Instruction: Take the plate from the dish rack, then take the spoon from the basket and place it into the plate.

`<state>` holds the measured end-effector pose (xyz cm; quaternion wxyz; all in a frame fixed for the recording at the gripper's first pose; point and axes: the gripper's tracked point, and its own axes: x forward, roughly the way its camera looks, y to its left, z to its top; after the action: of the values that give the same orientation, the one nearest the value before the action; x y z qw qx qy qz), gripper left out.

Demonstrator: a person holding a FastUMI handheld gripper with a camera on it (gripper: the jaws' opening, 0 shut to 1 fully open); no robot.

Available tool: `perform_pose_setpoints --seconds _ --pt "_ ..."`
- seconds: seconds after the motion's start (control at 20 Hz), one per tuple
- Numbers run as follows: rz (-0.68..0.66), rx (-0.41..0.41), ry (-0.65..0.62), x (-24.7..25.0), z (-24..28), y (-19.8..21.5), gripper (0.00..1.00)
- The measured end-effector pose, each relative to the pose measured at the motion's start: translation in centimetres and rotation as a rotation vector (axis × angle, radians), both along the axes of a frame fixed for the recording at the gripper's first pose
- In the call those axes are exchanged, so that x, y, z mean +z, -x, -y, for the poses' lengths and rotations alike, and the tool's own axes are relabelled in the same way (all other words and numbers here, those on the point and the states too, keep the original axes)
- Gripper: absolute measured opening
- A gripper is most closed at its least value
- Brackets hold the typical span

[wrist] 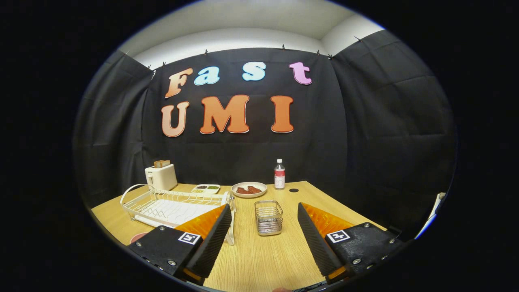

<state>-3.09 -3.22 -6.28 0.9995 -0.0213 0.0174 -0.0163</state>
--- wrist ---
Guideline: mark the red steak piece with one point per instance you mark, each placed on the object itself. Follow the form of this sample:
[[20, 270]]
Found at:
[[255, 189], [242, 190]]

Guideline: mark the pink plate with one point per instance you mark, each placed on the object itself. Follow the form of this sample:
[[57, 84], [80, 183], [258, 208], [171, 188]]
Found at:
[[138, 237]]

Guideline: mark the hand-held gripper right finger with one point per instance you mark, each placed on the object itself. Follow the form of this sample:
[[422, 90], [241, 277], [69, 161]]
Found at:
[[316, 243]]

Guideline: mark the black backdrop cloth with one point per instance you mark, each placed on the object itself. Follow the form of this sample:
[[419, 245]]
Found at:
[[251, 154]]

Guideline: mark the clear bottle with red label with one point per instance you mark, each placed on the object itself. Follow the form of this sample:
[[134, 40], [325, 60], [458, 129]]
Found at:
[[279, 180]]

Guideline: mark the white plate with steaks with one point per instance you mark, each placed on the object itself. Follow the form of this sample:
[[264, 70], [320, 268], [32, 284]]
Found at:
[[261, 185]]

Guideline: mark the white blue-edged object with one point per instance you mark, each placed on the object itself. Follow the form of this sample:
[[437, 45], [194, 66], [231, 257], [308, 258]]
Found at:
[[436, 207]]

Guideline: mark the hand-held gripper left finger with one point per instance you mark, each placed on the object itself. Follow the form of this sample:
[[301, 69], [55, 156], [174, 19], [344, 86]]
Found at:
[[213, 243]]

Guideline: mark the white divided dish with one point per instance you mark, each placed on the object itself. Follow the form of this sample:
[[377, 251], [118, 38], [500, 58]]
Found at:
[[211, 191]]

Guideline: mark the white toaster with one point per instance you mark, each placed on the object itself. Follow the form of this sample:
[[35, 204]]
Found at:
[[162, 177]]

